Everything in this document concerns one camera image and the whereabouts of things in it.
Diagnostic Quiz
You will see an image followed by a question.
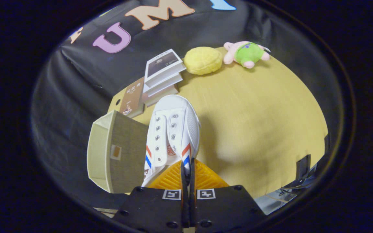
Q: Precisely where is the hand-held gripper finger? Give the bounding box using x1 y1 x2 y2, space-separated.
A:
113 161 189 233
190 159 266 233

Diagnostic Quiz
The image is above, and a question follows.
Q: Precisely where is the white striped canvas shoe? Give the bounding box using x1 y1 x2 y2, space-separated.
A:
141 94 201 187

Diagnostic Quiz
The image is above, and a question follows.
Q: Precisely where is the tan cover thick book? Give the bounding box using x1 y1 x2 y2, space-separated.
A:
141 83 179 107

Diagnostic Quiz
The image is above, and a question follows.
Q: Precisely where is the dark equipment stand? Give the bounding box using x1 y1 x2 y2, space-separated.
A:
280 155 316 191

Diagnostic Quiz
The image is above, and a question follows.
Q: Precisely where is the brown cover book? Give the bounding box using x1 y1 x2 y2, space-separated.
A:
119 77 145 118

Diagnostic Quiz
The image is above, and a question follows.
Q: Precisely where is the plain white book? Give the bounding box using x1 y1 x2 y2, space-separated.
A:
143 73 183 97

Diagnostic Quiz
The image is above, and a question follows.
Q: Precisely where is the white portrait cover book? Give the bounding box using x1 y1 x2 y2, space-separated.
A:
144 49 187 88

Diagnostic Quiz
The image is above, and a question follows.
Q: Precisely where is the yellow round plush cushion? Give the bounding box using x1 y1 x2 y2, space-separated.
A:
184 47 223 75

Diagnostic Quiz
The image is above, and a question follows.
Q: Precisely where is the pink plush toy green shirt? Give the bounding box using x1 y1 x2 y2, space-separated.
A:
223 41 271 69

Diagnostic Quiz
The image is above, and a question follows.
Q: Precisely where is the black backdrop cloth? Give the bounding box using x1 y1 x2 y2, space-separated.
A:
31 0 345 211

